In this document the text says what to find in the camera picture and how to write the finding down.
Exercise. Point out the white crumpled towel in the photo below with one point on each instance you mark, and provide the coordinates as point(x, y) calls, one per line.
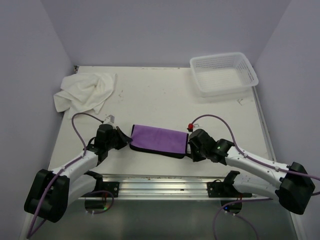
point(82, 92)

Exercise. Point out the white perforated plastic basket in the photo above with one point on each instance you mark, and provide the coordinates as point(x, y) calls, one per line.
point(222, 74)

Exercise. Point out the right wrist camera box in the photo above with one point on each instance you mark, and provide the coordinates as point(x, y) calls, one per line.
point(191, 127)

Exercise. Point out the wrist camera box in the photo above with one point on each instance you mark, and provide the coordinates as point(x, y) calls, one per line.
point(110, 120)
point(191, 127)

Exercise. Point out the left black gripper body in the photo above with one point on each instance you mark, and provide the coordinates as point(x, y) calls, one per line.
point(109, 144)

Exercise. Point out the purple microfiber towel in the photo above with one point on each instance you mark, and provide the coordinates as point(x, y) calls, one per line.
point(159, 141)

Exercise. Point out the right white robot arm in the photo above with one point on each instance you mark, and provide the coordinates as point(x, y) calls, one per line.
point(290, 185)

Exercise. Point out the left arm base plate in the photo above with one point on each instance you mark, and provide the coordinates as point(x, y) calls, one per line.
point(110, 186)

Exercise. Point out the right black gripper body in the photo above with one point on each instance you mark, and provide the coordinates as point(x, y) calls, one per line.
point(197, 154)

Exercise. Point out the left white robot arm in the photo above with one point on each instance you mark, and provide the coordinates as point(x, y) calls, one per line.
point(53, 190)

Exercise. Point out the aluminium mounting rail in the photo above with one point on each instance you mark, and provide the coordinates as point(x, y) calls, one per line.
point(152, 187)

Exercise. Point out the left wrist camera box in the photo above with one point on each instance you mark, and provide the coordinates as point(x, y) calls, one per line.
point(110, 120)

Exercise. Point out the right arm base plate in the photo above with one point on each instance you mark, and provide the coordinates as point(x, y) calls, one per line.
point(221, 189)

